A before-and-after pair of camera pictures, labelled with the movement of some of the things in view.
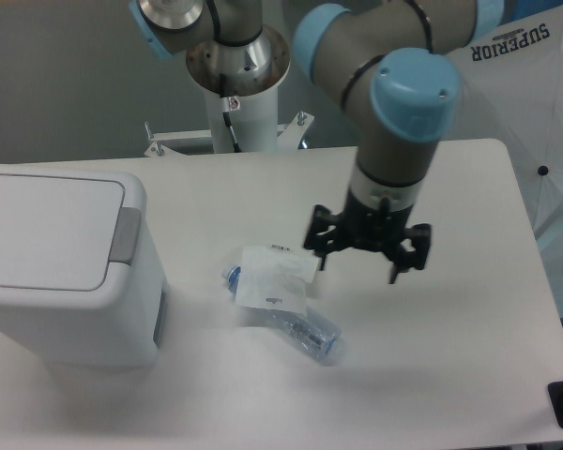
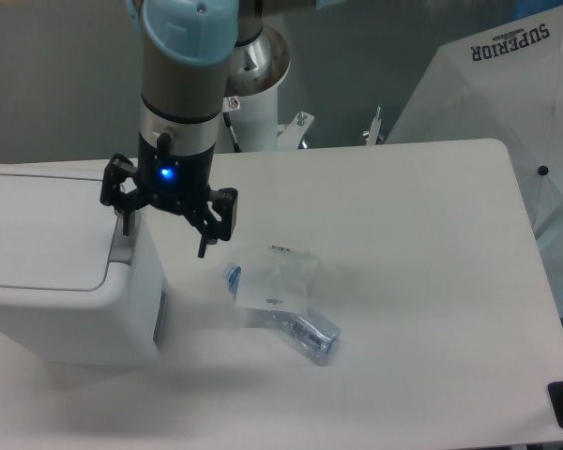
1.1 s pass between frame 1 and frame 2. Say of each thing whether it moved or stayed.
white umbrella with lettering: stayed
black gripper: moved
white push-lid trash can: stayed
